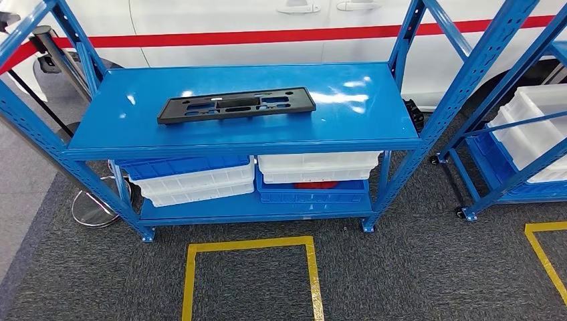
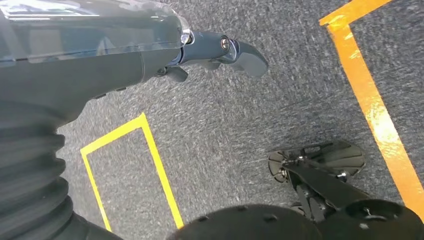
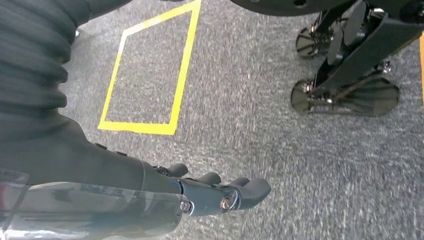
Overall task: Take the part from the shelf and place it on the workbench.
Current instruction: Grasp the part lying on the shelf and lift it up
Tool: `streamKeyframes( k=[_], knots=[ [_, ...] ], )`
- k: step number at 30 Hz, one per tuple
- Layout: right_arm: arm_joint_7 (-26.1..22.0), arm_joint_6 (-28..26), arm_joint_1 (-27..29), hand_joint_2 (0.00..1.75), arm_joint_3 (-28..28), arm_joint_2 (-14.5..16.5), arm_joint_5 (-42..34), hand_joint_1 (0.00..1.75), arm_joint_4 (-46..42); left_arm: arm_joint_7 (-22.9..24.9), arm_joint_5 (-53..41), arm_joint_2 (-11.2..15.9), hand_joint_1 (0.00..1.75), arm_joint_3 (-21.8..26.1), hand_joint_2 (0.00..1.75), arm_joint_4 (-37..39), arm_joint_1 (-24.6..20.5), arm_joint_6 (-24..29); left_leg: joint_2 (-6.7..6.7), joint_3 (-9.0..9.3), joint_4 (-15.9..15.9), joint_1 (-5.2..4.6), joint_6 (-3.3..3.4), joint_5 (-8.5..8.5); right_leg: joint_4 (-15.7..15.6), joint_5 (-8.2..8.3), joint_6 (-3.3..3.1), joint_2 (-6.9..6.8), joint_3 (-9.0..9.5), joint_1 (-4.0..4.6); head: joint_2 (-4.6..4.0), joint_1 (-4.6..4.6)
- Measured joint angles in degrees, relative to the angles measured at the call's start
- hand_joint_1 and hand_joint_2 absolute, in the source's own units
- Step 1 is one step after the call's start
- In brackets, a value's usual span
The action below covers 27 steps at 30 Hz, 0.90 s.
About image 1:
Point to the black plastic bracket part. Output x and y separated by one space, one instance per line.
301 104

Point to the blue metal shelf rack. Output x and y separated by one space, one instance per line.
221 128
514 182

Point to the red object in bin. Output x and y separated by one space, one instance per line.
316 184

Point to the blue plastic bin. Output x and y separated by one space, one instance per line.
310 195
186 166
487 155

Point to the black ribbed object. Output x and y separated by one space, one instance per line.
415 114

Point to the white car with red stripe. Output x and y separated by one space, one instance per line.
221 22

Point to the thin black stanchion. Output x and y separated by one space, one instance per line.
40 102

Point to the black post head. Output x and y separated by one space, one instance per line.
6 18

